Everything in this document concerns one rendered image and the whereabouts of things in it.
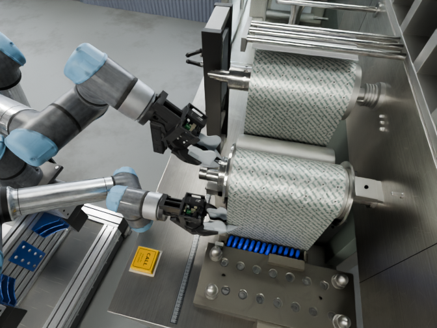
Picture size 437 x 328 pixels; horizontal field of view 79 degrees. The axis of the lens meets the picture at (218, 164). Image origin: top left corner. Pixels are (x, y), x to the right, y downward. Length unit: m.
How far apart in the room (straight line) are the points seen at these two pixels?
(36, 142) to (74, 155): 1.98
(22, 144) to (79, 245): 1.33
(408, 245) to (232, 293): 0.42
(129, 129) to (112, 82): 2.04
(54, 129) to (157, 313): 0.58
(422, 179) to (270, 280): 0.43
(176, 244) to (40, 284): 1.09
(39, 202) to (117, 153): 1.58
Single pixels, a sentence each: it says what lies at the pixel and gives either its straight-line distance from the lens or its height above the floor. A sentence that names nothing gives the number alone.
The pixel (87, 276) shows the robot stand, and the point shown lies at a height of 0.23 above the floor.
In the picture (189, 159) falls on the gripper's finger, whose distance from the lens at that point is 0.59.
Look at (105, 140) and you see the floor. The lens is 2.55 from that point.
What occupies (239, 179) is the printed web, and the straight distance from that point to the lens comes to 0.57.
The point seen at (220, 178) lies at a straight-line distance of 0.60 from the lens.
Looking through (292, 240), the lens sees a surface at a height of 1.08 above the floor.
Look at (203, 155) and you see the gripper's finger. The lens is 0.59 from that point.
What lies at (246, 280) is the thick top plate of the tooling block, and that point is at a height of 1.03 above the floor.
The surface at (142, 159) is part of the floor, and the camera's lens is 2.31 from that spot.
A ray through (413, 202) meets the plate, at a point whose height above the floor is 1.37.
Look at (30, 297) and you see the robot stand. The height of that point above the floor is 0.21.
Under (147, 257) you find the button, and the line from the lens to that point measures 0.92.
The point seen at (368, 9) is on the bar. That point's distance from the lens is 1.00.
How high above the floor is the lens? 1.78
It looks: 54 degrees down
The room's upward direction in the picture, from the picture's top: straight up
